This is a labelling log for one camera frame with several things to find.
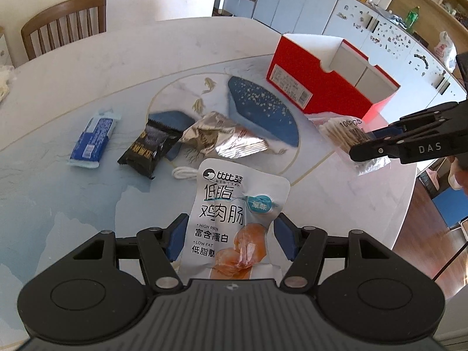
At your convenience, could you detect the person's right hand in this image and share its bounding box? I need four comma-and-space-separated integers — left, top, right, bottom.
449, 155, 468, 191

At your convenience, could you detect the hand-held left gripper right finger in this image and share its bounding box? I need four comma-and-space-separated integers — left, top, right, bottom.
273, 213, 395, 294

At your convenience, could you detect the clear bag with white contents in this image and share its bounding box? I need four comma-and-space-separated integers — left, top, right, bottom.
0, 64, 15, 106

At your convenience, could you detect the brown wooden chair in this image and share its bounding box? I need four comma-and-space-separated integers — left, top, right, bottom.
21, 0, 107, 61

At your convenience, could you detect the white marble desktop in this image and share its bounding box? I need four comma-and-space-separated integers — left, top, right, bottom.
0, 16, 419, 337

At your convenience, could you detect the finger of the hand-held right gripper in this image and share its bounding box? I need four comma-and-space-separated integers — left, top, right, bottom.
373, 99, 468, 140
349, 137, 406, 162

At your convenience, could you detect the white cable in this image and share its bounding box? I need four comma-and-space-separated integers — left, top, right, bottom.
172, 166, 201, 181

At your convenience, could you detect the cotton swab bag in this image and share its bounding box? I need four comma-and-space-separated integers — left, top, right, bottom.
307, 115, 390, 178

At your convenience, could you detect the white wall cabinet unit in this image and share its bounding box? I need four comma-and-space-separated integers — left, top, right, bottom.
219, 0, 468, 92

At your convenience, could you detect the black snack packet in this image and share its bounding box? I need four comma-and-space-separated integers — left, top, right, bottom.
118, 119, 180, 180

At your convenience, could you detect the red cardboard box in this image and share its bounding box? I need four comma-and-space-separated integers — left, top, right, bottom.
265, 33, 401, 123

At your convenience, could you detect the green bottle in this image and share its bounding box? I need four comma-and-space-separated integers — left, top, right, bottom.
406, 6, 420, 33

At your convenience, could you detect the blue tissue packet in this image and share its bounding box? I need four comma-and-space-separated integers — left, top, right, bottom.
69, 111, 121, 169

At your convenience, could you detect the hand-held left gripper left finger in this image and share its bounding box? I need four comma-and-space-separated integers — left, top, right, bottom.
69, 213, 189, 294

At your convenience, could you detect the white red-print plastic bag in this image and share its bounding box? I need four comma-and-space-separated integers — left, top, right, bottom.
433, 31, 457, 72

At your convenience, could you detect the silver foil snack bag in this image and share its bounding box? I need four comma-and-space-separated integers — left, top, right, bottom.
178, 111, 278, 159

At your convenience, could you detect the white drawer cabinet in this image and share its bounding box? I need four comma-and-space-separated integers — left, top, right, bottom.
0, 25, 11, 68

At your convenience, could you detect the white chicken sausage pouch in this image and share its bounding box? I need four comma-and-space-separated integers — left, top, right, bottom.
177, 158, 291, 280

